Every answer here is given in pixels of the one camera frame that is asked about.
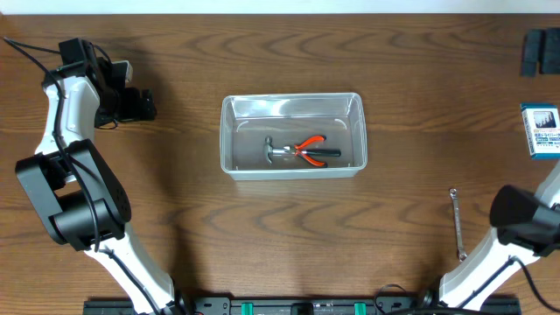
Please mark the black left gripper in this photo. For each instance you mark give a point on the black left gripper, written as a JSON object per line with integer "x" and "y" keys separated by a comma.
{"x": 143, "y": 105}

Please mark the blue white screwdriver box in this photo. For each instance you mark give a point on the blue white screwdriver box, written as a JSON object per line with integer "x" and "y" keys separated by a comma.
{"x": 541, "y": 125}

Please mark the clear plastic container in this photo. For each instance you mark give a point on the clear plastic container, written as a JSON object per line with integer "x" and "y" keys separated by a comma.
{"x": 291, "y": 119}

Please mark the small steel claw hammer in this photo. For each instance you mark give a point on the small steel claw hammer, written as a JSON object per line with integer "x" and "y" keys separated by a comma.
{"x": 271, "y": 151}

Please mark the red handled pliers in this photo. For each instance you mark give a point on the red handled pliers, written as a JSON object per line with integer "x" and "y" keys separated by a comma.
{"x": 303, "y": 151}

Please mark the silver combination wrench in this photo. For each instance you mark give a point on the silver combination wrench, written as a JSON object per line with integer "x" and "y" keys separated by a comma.
{"x": 461, "y": 252}

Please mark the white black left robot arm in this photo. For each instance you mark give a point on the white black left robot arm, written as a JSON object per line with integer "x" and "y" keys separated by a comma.
{"x": 81, "y": 203}

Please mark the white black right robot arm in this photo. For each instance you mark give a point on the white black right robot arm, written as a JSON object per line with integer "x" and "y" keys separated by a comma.
{"x": 524, "y": 225}

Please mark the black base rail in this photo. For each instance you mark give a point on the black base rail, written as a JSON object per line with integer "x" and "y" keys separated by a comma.
{"x": 226, "y": 306}

